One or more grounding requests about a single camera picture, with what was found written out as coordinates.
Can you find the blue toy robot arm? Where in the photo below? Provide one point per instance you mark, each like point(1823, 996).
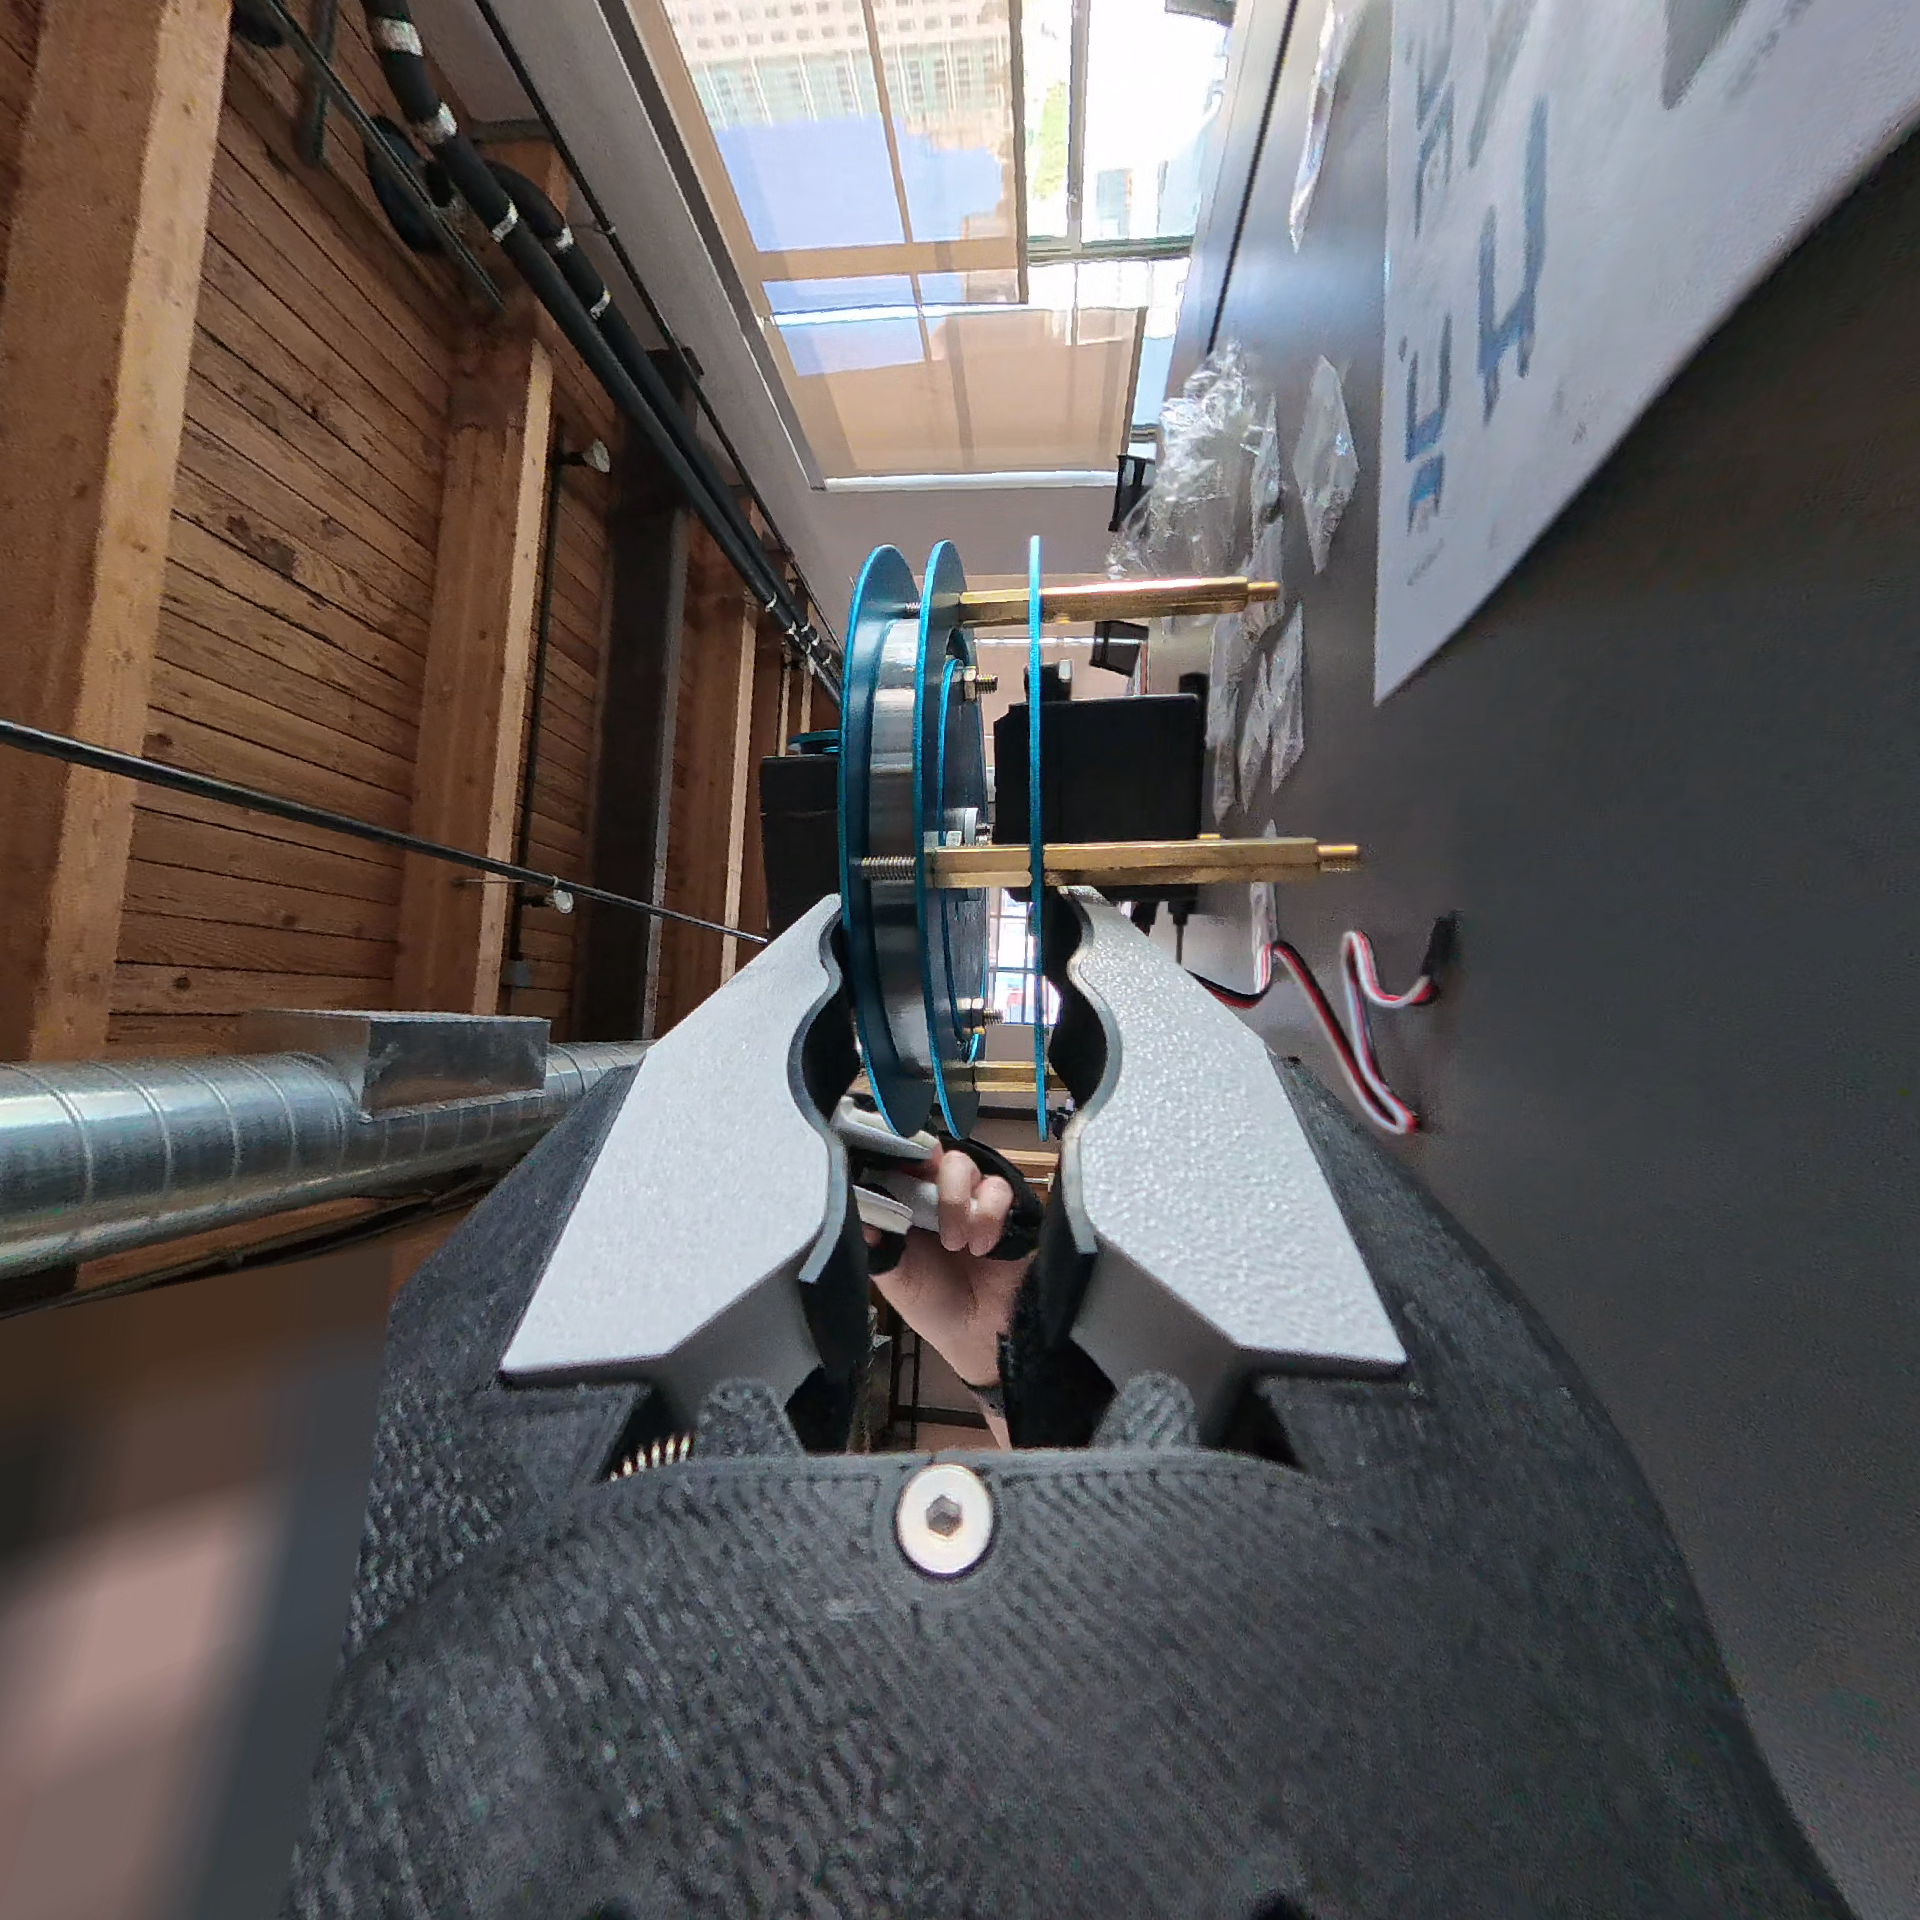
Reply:
point(1110, 773)

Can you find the beige roller blind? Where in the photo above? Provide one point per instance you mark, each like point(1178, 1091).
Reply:
point(960, 406)

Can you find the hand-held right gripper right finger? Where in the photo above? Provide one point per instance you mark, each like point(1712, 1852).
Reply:
point(1231, 1202)

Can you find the printed instruction sheet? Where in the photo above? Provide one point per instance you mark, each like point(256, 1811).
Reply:
point(1575, 375)

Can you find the black insulated pipe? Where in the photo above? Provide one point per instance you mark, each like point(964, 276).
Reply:
point(494, 196)

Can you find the silver ventilation duct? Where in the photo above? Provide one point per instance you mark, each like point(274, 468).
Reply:
point(149, 1141)

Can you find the window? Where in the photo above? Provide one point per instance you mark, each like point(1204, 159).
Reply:
point(840, 150)

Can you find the crumpled clear plastic wrap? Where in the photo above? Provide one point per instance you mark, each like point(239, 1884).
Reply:
point(1202, 435)

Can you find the person's left hand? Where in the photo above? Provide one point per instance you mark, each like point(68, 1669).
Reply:
point(960, 1291)

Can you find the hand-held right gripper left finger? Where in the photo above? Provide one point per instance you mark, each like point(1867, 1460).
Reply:
point(676, 1202)

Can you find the dark grey desk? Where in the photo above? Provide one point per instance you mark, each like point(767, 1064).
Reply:
point(1651, 1051)

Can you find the cluster of clear parts bags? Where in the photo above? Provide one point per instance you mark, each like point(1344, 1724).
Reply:
point(1328, 459)

